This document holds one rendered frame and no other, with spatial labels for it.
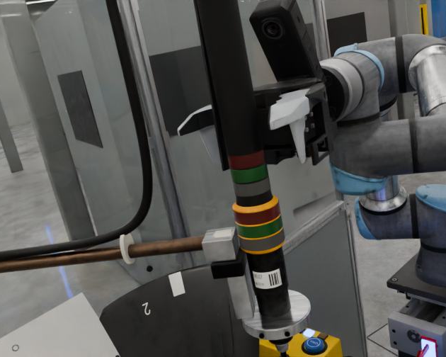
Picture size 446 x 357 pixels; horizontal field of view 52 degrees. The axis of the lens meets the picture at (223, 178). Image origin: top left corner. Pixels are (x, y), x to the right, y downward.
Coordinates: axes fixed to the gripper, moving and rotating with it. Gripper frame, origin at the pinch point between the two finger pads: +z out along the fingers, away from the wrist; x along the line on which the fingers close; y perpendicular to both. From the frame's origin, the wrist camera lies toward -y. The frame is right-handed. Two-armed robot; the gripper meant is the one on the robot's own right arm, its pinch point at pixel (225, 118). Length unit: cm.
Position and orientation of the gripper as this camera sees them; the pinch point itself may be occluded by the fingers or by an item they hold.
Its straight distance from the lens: 39.4
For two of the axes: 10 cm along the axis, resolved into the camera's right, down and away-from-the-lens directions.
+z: -5.5, 3.4, -7.7
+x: -8.2, 0.0, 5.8
